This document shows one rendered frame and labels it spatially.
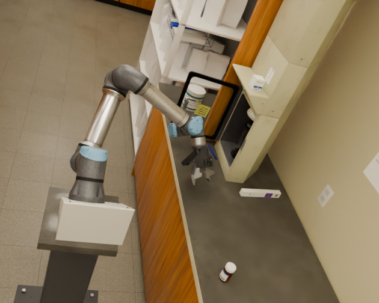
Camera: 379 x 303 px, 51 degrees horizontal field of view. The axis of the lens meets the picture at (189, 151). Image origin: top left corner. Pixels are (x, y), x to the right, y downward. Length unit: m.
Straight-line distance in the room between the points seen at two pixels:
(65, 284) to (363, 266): 1.38
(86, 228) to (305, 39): 1.25
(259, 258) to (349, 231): 0.45
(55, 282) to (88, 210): 0.55
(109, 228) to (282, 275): 0.85
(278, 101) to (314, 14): 0.45
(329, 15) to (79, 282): 1.66
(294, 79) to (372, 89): 0.38
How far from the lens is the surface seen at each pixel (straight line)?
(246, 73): 2.18
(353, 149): 2.14
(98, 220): 1.64
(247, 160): 2.24
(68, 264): 1.93
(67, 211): 1.61
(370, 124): 2.09
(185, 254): 2.03
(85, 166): 1.70
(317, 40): 1.96
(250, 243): 2.04
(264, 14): 2.23
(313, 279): 2.10
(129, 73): 1.81
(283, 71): 1.97
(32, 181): 3.29
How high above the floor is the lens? 2.30
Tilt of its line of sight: 35 degrees down
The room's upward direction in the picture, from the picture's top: 23 degrees clockwise
